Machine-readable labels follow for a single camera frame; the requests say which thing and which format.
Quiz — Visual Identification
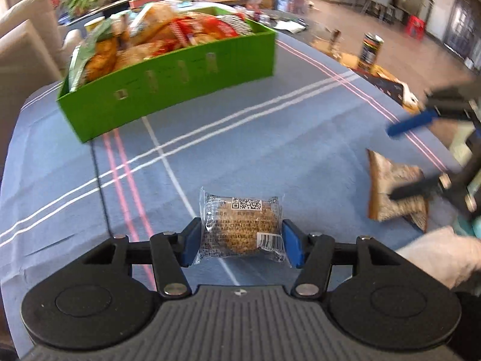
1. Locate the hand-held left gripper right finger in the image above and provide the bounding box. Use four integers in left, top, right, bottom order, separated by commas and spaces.
282, 219, 404, 296

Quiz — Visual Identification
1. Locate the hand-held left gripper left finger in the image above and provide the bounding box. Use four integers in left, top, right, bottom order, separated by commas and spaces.
80, 217, 202, 296

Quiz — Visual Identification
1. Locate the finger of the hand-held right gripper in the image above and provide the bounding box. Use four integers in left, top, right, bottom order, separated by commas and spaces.
386, 88, 474, 138
389, 175, 452, 202

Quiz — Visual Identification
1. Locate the clear round cookie packet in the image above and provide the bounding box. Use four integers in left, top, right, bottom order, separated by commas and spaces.
193, 187, 292, 269

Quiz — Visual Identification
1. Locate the green cardboard box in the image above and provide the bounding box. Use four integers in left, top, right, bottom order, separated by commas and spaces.
56, 5, 278, 143

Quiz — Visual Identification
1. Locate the green bag of orange snacks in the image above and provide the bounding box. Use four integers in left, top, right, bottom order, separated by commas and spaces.
68, 19, 126, 91

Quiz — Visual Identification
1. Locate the red packet of round cakes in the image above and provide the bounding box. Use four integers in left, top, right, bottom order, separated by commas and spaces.
169, 15, 241, 48

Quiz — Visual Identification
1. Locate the clear bread slice packet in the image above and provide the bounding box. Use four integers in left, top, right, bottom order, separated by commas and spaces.
130, 2, 181, 46

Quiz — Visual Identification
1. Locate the black snack can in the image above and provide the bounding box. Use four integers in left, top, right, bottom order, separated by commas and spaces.
358, 32, 384, 71

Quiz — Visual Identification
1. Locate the red plastic stool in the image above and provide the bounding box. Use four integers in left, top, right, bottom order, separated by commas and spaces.
407, 16, 426, 39

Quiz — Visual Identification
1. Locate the blue striped tablecloth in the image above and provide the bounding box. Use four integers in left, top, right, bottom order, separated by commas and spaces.
0, 9, 467, 350

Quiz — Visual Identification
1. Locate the dark door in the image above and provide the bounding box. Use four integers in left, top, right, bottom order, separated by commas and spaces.
443, 0, 481, 70

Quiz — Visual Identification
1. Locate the white tissue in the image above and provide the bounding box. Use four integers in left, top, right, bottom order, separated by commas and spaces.
274, 20, 307, 32

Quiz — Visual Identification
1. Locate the clear storage box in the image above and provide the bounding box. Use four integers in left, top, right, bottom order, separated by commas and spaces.
272, 0, 305, 12

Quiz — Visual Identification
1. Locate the yellow canister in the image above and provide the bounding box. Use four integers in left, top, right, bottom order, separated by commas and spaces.
83, 17, 106, 34

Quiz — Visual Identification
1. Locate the beige sofa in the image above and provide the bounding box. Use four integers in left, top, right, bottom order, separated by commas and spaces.
0, 0, 81, 121

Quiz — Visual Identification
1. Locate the thin black cable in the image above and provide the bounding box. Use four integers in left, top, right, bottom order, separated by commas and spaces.
89, 141, 113, 238

